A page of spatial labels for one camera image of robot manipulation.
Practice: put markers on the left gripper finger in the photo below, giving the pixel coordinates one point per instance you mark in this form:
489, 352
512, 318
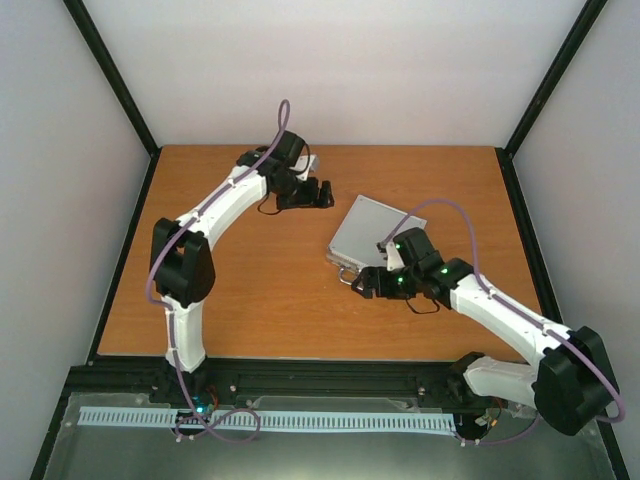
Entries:
326, 191
324, 203

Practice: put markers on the left green lit circuit board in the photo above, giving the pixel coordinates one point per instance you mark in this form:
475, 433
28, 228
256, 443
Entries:
205, 405

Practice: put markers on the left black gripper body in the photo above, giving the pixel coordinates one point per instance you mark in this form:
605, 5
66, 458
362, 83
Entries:
295, 196

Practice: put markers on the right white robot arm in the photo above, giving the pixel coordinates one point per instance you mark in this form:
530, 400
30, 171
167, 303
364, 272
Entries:
565, 374

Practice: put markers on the aluminium poker case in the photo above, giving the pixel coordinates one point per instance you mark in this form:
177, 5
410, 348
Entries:
363, 238

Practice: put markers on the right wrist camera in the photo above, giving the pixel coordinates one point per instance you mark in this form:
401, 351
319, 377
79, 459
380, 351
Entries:
411, 250

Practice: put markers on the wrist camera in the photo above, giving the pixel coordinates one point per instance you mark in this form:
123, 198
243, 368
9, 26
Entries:
411, 250
305, 166

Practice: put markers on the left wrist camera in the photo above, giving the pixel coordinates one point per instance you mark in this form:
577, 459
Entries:
305, 166

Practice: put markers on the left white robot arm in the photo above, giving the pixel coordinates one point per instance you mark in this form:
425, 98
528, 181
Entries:
182, 272

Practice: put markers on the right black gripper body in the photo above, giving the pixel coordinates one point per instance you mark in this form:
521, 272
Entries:
401, 288

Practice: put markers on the light blue slotted cable duct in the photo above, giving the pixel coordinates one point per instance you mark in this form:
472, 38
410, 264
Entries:
272, 421

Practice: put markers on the black aluminium frame rail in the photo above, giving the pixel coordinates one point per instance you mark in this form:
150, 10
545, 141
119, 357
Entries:
439, 385

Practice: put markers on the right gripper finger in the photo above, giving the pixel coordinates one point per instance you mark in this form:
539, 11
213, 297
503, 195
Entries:
365, 291
368, 276

